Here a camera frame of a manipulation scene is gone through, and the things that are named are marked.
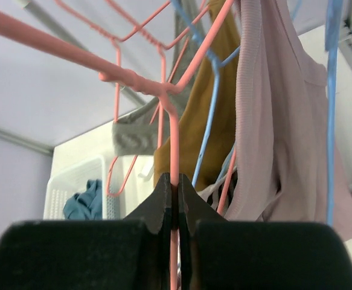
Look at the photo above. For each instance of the grey tank top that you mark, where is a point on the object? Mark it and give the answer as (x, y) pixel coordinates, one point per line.
(133, 135)

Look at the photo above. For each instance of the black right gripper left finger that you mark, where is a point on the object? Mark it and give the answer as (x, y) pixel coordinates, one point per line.
(153, 209)

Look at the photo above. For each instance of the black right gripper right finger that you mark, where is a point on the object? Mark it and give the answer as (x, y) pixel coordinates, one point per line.
(192, 208)

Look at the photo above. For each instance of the black white striped tank top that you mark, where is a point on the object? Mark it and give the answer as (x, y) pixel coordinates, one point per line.
(211, 195)

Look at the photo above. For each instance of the mauve pink tank top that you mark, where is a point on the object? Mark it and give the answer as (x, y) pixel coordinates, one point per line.
(258, 183)

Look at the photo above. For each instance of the grey metal clothes rack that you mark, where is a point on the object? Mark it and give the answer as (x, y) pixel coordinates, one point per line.
(66, 99)

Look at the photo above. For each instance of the blue hanger under striped top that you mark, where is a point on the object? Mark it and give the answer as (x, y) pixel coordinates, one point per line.
(207, 126)

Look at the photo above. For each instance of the light blue wire hanger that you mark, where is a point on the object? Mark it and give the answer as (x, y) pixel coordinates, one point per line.
(331, 105)

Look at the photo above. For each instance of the pink wire hanger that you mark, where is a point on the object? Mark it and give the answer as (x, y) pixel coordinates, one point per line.
(107, 254)

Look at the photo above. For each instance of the teal blue tank top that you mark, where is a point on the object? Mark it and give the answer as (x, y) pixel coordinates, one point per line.
(86, 205)

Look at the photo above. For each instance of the pink hanger under brown top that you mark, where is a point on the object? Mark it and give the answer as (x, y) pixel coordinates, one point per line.
(140, 27)

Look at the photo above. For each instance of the mustard brown tank top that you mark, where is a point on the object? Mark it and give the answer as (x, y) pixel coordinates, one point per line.
(225, 42)

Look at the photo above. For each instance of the white plastic basket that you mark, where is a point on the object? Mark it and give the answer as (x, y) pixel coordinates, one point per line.
(73, 180)

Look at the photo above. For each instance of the pink hanger under grey top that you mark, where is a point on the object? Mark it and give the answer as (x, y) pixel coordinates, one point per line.
(103, 76)

